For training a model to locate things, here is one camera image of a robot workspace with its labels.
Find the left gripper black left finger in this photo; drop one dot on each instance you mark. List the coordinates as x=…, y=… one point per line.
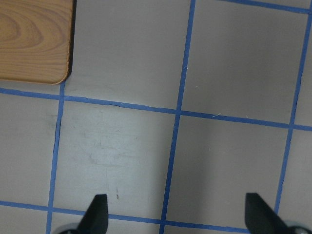
x=95, y=219

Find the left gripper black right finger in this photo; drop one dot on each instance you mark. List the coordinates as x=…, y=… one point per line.
x=261, y=219

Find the wooden tray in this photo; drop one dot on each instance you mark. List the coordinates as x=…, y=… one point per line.
x=36, y=40

